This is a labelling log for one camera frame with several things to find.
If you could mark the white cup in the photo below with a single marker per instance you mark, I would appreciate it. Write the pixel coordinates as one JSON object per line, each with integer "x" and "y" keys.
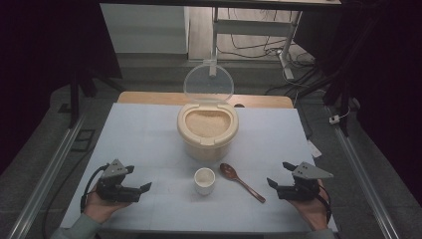
{"x": 204, "y": 186}

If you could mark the white cabinet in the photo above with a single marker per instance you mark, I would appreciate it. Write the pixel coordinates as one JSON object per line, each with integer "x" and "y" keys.
{"x": 142, "y": 28}

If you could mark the brown wooden spoon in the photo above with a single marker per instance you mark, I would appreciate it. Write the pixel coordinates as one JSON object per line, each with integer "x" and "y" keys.
{"x": 229, "y": 172}

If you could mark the white desk frame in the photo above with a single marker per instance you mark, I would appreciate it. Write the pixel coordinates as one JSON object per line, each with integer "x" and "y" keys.
{"x": 252, "y": 27}

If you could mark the dark curtain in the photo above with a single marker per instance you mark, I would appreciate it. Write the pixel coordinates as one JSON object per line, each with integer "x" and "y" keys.
{"x": 33, "y": 66}
{"x": 388, "y": 83}

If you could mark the white table cover sheet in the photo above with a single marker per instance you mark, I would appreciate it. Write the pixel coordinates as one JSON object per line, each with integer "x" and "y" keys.
{"x": 149, "y": 139}

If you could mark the uncooked rice heap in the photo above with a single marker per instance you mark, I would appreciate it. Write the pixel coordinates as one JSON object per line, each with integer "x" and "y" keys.
{"x": 207, "y": 123}

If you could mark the person's right hand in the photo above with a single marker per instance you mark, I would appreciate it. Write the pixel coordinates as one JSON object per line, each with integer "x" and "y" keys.
{"x": 315, "y": 212}

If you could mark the small white adapter box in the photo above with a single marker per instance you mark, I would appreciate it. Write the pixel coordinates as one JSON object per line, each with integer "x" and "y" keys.
{"x": 334, "y": 119}

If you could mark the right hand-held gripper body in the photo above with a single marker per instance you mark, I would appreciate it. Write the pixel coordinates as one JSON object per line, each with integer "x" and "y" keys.
{"x": 303, "y": 189}

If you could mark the black tripod stand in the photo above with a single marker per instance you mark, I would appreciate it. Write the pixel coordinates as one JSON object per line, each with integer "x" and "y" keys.
{"x": 74, "y": 99}
{"x": 335, "y": 86}

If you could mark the aluminium floor rail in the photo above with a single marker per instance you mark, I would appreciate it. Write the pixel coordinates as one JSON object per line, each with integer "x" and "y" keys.
{"x": 361, "y": 179}
{"x": 49, "y": 172}

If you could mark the clear round container lid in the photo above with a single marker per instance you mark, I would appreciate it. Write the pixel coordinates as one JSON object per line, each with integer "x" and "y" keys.
{"x": 209, "y": 83}

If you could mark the white paper tag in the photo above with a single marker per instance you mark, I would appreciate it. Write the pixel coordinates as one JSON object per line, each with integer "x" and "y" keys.
{"x": 314, "y": 149}

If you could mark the person's left hand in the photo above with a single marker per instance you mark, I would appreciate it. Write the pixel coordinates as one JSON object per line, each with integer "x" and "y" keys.
{"x": 99, "y": 207}

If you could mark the beige rice container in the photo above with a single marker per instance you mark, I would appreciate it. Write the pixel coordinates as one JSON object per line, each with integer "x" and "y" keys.
{"x": 207, "y": 146}

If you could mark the black rectangular floor bracket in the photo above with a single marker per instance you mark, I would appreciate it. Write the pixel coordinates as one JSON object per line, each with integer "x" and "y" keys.
{"x": 83, "y": 141}

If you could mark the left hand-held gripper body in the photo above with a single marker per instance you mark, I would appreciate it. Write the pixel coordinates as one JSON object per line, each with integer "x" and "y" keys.
{"x": 112, "y": 189}

